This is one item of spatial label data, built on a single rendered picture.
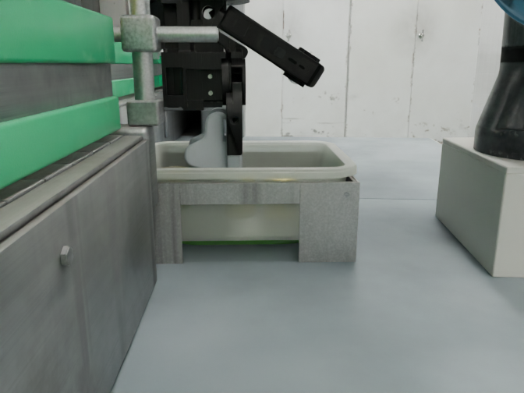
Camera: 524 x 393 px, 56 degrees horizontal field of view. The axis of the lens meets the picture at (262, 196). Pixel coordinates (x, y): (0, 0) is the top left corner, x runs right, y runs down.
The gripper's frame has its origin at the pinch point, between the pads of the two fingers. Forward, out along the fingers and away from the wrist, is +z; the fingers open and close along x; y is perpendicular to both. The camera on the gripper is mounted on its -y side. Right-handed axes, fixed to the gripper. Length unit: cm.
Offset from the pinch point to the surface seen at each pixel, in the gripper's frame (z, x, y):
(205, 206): 0.0, 8.9, 3.1
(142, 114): -8.9, 13.3, 7.5
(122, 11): -26, -85, 29
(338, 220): 1.4, 9.4, -9.3
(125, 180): -5.6, 21.9, 7.2
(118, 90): -8.9, -22.3, 17.2
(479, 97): 16, -387, -223
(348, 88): 6, -345, -93
